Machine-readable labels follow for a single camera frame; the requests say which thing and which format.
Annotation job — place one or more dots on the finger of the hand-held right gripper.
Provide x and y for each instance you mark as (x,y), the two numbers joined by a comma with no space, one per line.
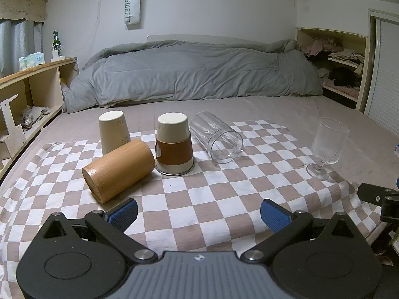
(372,193)

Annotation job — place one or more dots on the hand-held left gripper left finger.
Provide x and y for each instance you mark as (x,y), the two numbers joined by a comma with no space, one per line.
(124,215)

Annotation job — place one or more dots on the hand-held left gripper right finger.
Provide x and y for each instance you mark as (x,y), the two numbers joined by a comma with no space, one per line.
(274,216)

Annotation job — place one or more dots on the bamboo wooden cup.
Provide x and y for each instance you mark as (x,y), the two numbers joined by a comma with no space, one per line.
(120,169)

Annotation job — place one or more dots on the plain cream cup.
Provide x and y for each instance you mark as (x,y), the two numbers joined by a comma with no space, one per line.
(113,132)

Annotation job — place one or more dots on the white cup with brown sleeve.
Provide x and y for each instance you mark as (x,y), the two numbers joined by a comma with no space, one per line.
(173,144)

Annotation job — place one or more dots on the brown white checkered cloth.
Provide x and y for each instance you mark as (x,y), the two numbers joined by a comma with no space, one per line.
(218,196)

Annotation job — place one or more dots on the ribbed stemmed glass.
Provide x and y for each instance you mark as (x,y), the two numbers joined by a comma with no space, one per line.
(327,144)

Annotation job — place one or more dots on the clear glass tumbler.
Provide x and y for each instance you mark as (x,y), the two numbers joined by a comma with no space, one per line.
(215,137)

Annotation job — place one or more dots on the dark clothes pile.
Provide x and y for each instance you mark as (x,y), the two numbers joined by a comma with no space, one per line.
(344,78)

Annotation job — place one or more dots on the white louvered door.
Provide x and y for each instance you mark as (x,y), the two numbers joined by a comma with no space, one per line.
(386,74)

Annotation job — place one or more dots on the crumpled grey cloth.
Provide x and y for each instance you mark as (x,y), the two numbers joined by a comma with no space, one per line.
(34,115)

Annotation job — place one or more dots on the folded beige clothes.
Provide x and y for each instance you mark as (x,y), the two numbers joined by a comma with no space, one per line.
(347,58)

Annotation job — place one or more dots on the light wooden stand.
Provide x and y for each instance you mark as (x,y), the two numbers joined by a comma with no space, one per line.
(12,134)

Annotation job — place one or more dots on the pink clothes pile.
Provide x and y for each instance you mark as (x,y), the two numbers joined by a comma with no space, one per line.
(321,46)

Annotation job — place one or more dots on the grey duvet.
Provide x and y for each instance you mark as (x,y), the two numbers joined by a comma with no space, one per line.
(187,71)

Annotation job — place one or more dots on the wooden bedside shelf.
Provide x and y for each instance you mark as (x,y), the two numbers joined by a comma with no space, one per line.
(43,81)

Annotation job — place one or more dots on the wooden closet shelf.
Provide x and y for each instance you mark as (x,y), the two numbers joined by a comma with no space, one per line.
(352,37)

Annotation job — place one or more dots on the white charger box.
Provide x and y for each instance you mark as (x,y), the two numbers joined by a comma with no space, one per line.
(57,56)

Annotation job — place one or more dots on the tissue packet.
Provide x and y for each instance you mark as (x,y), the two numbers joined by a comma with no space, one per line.
(31,60)

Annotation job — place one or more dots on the green glass bottle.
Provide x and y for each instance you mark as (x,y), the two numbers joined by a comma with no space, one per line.
(56,41)

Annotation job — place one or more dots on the grey curtain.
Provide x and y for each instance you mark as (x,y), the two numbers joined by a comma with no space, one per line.
(18,46)

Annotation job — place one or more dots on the white hanging fabric bag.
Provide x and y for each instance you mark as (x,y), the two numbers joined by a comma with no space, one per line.
(131,3)

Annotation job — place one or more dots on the brown paper banner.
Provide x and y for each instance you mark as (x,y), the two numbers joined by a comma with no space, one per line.
(21,4)

